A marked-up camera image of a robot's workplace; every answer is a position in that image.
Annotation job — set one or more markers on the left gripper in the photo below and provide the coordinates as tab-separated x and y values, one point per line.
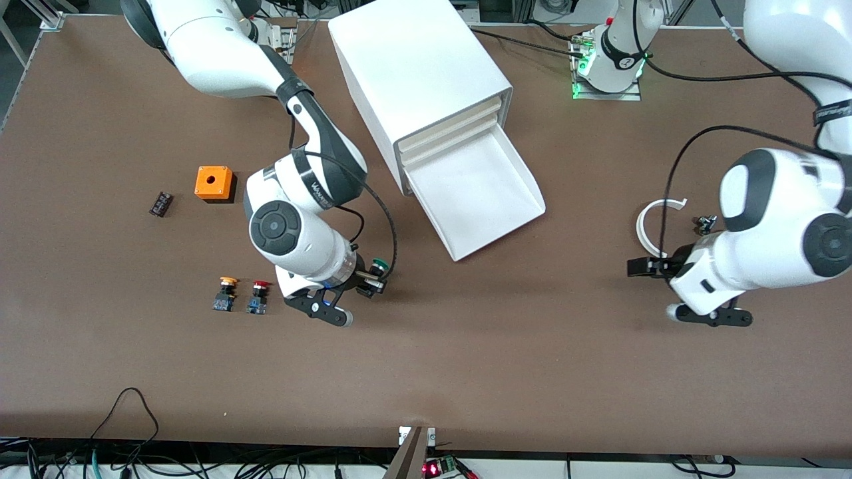
673	263

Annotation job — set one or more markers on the orange box with hole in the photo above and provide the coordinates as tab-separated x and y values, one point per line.
213	181

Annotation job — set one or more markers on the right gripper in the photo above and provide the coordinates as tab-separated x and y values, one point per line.
357	273

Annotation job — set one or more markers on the green push button switch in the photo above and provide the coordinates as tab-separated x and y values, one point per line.
380	266

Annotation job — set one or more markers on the white curved plastic arc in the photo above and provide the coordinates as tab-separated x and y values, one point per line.
639	229

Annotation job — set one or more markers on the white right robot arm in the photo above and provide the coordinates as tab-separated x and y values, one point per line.
286	229

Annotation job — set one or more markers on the aluminium frame profile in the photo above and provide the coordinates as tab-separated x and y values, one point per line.
52	22

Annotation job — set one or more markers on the red push button switch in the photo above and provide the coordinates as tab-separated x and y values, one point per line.
257	305

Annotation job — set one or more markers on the white drawer cabinet shell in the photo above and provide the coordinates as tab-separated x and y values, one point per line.
413	60

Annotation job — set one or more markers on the small black terminal block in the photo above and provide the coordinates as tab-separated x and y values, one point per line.
161	204

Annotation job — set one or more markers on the circuit board with red light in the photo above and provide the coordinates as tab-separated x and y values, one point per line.
444	466

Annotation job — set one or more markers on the white cabinet drawer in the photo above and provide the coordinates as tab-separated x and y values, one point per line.
479	193
466	118
466	131

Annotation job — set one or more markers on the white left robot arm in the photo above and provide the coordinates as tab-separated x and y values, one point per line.
785	219

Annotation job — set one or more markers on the yellow push button switch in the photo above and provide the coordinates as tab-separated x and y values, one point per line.
224	303

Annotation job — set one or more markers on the white mounting clip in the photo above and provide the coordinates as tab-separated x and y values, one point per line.
431	436

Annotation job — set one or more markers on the grey metal post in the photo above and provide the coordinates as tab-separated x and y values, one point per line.
409	459

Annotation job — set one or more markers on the small black silver component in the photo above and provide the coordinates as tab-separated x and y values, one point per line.
705	225

